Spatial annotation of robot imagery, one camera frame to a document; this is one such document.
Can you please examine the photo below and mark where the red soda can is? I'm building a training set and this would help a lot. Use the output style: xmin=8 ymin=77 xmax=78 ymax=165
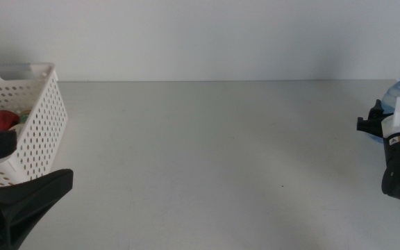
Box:
xmin=0 ymin=110 xmax=21 ymax=133

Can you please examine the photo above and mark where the yellow tea bottle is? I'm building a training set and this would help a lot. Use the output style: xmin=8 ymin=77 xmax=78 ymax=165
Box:
xmin=8 ymin=109 xmax=33 ymax=137

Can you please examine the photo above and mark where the white perforated plastic basket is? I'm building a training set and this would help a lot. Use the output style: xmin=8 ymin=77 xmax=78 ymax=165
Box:
xmin=0 ymin=62 xmax=69 ymax=190

